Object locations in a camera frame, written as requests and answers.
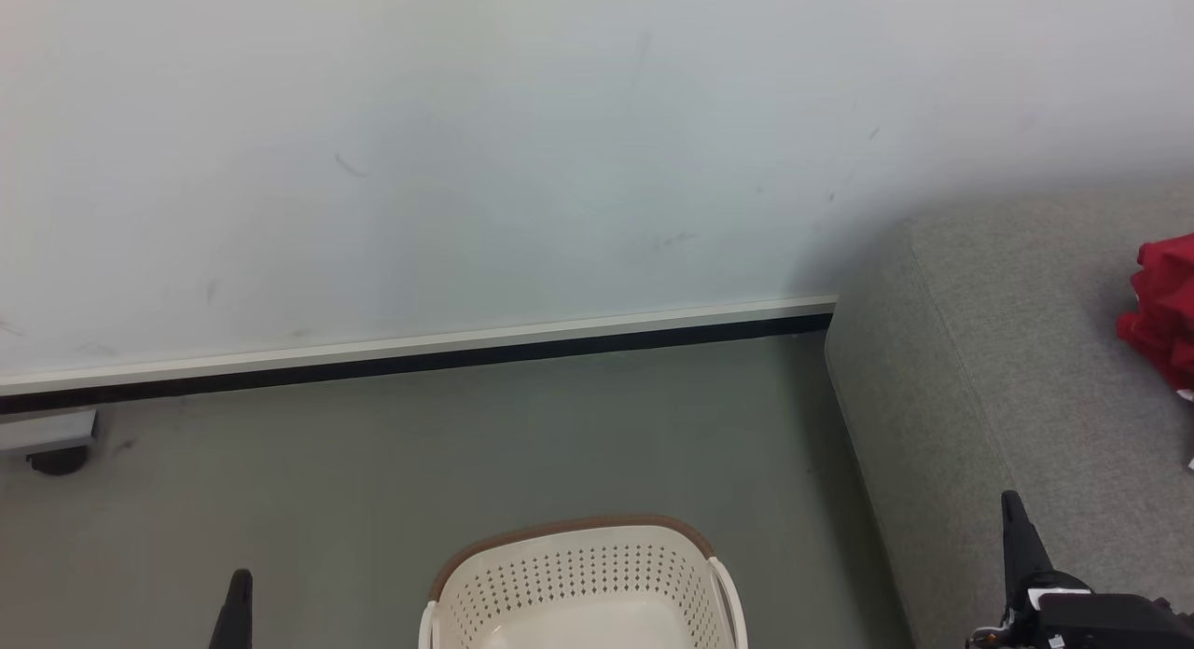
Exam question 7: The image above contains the grey fabric sofa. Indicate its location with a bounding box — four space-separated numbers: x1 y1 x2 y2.
825 177 1194 649

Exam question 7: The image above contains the dark left gripper long finger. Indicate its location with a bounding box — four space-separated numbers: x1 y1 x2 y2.
209 568 254 649

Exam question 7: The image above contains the white and black baseboard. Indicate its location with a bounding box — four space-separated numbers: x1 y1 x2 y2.
0 296 839 416

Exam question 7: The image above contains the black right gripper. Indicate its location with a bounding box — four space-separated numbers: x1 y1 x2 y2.
968 490 1194 649

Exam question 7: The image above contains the white perforated laundry basket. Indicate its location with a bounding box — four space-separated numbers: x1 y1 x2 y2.
417 514 748 649

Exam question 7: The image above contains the red basketball jersey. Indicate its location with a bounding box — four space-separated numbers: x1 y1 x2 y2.
1116 233 1194 394

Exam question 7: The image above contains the grey furniture with black caster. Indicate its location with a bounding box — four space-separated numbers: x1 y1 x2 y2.
0 407 98 476

